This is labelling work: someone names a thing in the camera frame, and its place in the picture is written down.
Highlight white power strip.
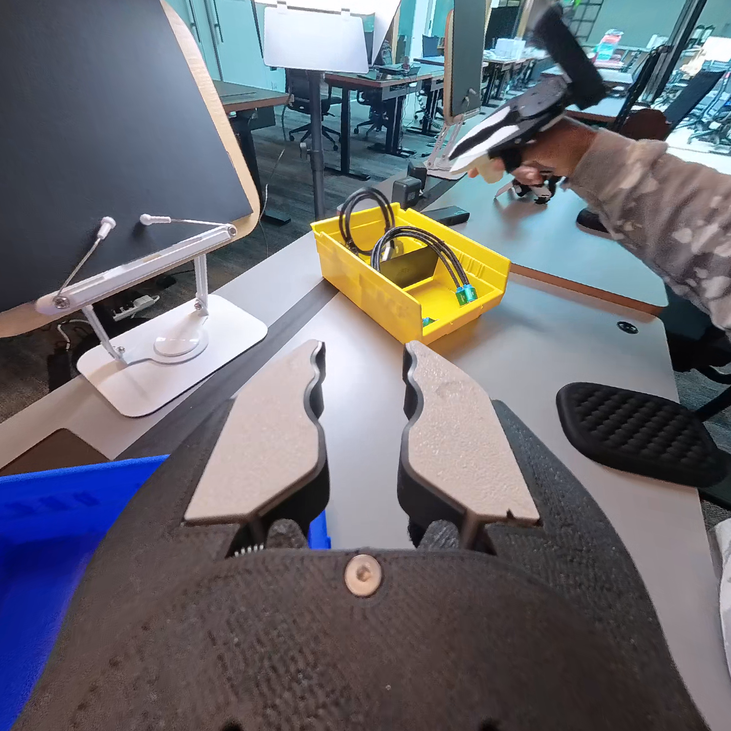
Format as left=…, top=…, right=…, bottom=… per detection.
left=111, top=294, right=160, bottom=322

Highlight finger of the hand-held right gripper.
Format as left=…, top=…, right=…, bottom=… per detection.
left=447, top=105, right=525, bottom=162
left=450, top=127, right=540, bottom=176

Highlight blue plastic bin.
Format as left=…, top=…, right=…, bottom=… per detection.
left=0, top=455, right=332, bottom=731

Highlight yellow plastic bin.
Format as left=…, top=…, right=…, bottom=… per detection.
left=311, top=206, right=512, bottom=346

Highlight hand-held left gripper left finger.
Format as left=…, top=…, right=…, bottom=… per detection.
left=184, top=340, right=330, bottom=526

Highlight black braided gripper tether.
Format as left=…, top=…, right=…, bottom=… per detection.
left=531, top=3, right=608, bottom=110

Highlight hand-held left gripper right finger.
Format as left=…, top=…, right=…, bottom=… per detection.
left=398, top=341, right=541, bottom=549

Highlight white light panel on stand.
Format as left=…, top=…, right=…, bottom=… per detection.
left=263, top=2, right=370, bottom=220

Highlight brown chair back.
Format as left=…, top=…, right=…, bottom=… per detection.
left=619, top=109, right=669, bottom=140

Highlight brown desk cable flap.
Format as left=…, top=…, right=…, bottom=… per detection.
left=0, top=428, right=110, bottom=476

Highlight person's right forearm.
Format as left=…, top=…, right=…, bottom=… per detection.
left=568, top=128, right=731, bottom=333

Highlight wooden top standing desk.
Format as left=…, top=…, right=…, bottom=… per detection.
left=324, top=64, right=446, bottom=173
left=212, top=80, right=293, bottom=225

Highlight white tablet stand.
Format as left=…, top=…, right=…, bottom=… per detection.
left=35, top=214, right=268, bottom=418
left=425, top=86, right=477, bottom=172

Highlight black hdmi cable green plugs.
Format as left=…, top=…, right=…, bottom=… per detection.
left=377, top=228, right=479, bottom=305
left=371, top=225, right=470, bottom=306

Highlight black board with cardboard rim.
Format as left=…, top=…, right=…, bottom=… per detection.
left=444, top=0, right=493, bottom=120
left=0, top=0, right=262, bottom=339

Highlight black office chair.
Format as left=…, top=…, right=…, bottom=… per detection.
left=284, top=69, right=343, bottom=152
left=665, top=69, right=731, bottom=146

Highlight person's right hand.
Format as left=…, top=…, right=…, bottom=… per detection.
left=497, top=121, right=597, bottom=189

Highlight black silver adapter hub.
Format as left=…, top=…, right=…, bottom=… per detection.
left=378, top=246, right=442, bottom=287

